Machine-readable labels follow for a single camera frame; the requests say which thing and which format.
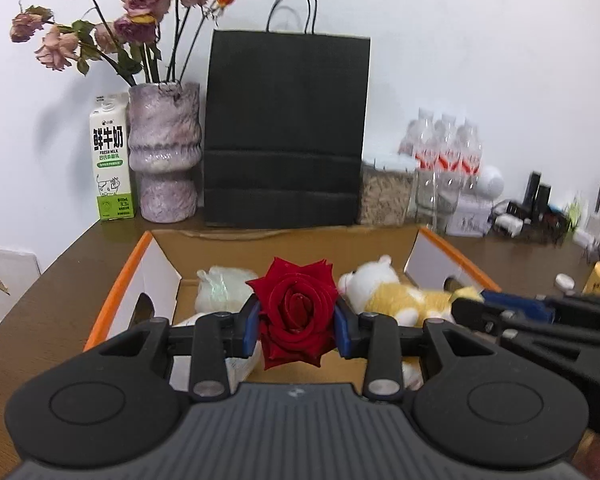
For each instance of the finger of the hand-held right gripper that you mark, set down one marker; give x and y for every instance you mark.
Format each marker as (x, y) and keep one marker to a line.
(520, 305)
(480, 317)

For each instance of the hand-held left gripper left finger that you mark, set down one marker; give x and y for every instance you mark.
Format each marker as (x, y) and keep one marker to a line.
(250, 325)

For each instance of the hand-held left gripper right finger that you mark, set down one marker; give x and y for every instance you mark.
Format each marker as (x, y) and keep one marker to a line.
(342, 330)

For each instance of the iridescent clear plastic bag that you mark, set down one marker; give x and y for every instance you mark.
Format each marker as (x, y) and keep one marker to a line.
(220, 290)

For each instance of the red rose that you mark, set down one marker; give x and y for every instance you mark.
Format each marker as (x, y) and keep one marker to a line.
(295, 310)

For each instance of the yellow and white plush toy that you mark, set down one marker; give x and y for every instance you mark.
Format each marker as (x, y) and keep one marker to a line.
(380, 280)

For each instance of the red cardboard box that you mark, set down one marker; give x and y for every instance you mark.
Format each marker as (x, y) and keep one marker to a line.
(145, 270)

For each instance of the clear nut container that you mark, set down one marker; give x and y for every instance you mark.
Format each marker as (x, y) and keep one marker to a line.
(385, 195)

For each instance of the small white cap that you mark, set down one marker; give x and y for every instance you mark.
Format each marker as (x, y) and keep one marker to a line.
(564, 282)

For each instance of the white power plug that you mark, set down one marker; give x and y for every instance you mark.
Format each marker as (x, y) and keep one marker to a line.
(507, 224)

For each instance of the white tin box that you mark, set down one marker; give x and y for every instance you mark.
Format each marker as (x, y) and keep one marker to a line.
(469, 217)

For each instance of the small green spray bottle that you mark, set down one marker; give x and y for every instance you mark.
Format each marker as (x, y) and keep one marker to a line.
(574, 212)

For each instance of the water bottles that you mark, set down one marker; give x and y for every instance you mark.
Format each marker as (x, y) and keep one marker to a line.
(437, 197)

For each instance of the white round speaker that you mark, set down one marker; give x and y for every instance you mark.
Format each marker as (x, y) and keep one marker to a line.
(489, 181)

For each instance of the black paper bag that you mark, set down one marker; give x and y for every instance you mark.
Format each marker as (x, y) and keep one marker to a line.
(285, 135)

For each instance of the purple marbled vase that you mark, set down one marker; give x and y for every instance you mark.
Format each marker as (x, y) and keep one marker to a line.
(165, 150)

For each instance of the white and green milk carton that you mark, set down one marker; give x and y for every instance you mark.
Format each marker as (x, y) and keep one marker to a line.
(111, 160)

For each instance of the white board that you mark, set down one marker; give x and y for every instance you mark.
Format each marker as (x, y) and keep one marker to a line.
(5, 285)

